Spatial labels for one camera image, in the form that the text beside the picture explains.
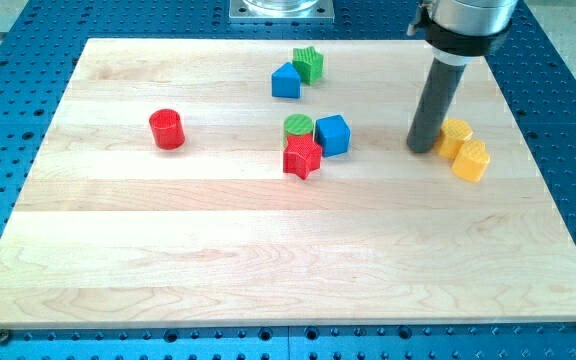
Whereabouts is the yellow hexagon block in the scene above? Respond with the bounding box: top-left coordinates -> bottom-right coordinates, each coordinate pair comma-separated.
433,118 -> 473,159

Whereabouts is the blue triangular block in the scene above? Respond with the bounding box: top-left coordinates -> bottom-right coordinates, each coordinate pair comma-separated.
271,62 -> 301,99

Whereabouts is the light wooden board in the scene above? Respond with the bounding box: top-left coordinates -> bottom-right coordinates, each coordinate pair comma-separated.
0,38 -> 576,329

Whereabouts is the green cylinder block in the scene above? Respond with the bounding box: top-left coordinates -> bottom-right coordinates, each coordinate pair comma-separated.
283,113 -> 314,145

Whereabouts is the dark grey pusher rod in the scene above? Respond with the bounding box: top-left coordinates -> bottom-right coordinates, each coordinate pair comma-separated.
407,59 -> 466,153

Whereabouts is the red star block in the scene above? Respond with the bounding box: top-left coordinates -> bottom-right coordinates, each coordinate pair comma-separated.
283,133 -> 322,180

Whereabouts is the red cylinder block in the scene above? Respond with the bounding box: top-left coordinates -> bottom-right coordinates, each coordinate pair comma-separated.
149,109 -> 185,150

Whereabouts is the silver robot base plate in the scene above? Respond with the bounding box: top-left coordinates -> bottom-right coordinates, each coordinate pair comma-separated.
228,0 -> 335,23

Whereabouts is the green star block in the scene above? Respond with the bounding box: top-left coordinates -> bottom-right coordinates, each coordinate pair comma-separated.
292,46 -> 324,85

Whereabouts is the yellow heart block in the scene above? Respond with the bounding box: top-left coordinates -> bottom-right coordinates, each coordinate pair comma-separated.
451,139 -> 491,183

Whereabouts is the blue cube block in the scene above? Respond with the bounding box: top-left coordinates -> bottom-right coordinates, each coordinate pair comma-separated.
314,115 -> 351,157

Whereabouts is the blue perforated metal table plate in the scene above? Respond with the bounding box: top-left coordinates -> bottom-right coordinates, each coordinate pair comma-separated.
0,0 -> 576,359

